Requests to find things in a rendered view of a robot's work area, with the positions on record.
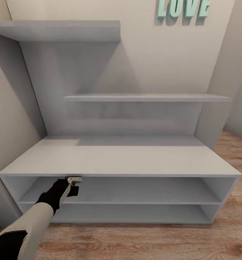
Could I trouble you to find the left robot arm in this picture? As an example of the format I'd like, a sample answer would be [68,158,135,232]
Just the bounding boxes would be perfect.
[0,177,83,260]

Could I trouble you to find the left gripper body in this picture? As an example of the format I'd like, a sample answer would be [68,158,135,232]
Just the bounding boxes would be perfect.
[67,186,79,197]

